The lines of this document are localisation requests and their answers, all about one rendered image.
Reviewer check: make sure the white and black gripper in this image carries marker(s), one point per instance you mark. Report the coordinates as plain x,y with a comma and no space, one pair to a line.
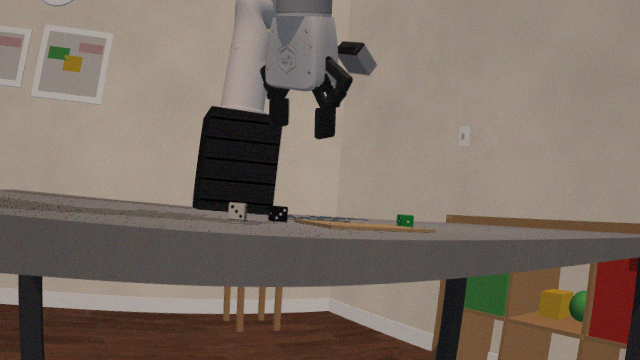
292,64

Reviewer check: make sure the green die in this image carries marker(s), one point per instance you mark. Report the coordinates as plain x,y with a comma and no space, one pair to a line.
405,220

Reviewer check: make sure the white die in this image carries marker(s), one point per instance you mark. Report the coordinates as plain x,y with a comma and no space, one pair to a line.
237,211

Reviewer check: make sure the black die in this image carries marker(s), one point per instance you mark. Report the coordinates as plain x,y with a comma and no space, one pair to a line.
278,213

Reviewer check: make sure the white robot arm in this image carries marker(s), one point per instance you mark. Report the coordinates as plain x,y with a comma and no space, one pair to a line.
243,82

